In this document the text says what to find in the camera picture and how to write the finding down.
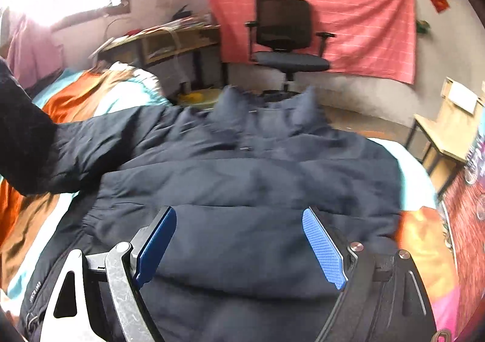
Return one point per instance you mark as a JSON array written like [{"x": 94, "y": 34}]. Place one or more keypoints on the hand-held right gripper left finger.
[{"x": 157, "y": 243}]

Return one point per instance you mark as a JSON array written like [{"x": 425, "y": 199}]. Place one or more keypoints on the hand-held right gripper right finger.
[{"x": 324, "y": 247}]

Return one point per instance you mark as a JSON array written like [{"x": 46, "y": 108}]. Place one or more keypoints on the navy puffer jacket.
[{"x": 242, "y": 175}]

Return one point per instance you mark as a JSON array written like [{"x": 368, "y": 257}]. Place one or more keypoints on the person's left forearm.
[{"x": 19, "y": 118}]

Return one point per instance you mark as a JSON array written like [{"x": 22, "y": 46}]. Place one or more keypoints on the printed blanket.
[{"x": 470, "y": 236}]

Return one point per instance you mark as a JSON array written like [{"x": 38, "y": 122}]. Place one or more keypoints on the yellow basin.
[{"x": 197, "y": 98}]

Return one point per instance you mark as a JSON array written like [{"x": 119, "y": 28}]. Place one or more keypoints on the striped bed sheet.
[{"x": 75, "y": 99}]

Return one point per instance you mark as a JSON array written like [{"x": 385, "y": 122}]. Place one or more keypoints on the small wooden chair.
[{"x": 451, "y": 129}]

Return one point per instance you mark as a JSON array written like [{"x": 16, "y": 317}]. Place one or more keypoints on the black office chair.
[{"x": 288, "y": 59}]

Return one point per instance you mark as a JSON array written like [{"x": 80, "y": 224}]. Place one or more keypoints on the wooden desk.
[{"x": 166, "y": 42}]

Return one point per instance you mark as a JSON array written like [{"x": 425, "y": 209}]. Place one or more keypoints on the white box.
[{"x": 462, "y": 96}]

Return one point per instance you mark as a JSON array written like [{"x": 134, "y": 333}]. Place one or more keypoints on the pink curtain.
[{"x": 34, "y": 50}]

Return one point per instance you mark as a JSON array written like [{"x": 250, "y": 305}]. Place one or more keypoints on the pink checked wall cloth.
[{"x": 363, "y": 16}]

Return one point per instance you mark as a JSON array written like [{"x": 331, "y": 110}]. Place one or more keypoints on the green wall ornament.
[{"x": 423, "y": 27}]

